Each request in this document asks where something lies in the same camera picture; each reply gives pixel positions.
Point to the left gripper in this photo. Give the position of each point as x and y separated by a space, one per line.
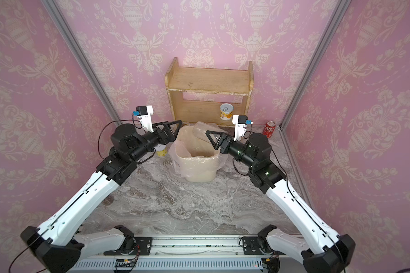
170 137

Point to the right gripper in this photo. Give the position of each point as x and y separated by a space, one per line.
225 144

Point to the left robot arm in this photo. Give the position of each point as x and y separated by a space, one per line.
55 242

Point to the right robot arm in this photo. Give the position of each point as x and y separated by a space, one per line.
287 198

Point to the yellow can on floor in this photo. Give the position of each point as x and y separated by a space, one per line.
161 150

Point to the beige trash bin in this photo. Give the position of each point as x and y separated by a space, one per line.
198 160

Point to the yellow can on shelf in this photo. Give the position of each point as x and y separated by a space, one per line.
226 111

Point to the red cola can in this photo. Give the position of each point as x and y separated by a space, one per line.
269 129

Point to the wooden two-tier shelf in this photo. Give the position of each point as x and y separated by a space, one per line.
209 81

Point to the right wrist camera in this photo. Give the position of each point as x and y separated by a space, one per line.
241 122

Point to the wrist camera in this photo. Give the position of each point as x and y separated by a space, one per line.
241 122
144 113

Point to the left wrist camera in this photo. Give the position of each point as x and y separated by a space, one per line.
144 113

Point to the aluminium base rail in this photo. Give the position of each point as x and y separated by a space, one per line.
113 252

